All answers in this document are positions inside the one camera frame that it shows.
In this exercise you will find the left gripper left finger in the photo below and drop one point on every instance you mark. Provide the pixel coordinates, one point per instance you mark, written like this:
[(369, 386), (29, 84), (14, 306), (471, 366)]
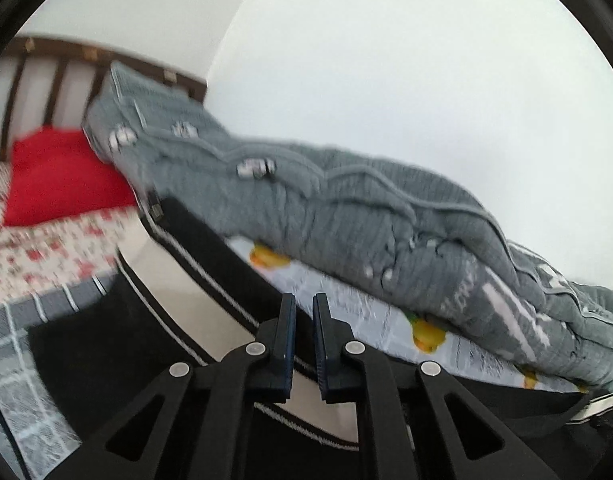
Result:
[(186, 424)]

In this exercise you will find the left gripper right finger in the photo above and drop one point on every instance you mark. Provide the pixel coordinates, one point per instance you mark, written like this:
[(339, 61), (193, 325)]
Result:
[(425, 425)]

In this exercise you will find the black pants with white stripe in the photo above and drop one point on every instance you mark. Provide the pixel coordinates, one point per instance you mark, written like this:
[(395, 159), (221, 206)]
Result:
[(182, 295)]

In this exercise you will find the grey fruit-print bed cover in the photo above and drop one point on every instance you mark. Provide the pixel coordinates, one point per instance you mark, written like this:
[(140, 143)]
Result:
[(35, 438)]

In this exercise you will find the grey quilted blanket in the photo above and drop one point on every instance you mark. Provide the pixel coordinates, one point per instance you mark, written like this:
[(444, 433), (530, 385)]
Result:
[(401, 233)]

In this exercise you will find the floral bed sheet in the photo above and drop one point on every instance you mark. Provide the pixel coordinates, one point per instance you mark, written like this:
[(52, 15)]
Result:
[(51, 254)]

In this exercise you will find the red pillow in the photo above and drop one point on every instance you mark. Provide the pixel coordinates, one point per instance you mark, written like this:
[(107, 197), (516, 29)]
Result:
[(55, 174)]

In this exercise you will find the dark wooden headboard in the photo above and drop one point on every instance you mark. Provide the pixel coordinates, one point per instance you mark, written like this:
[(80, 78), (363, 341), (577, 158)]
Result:
[(47, 81)]

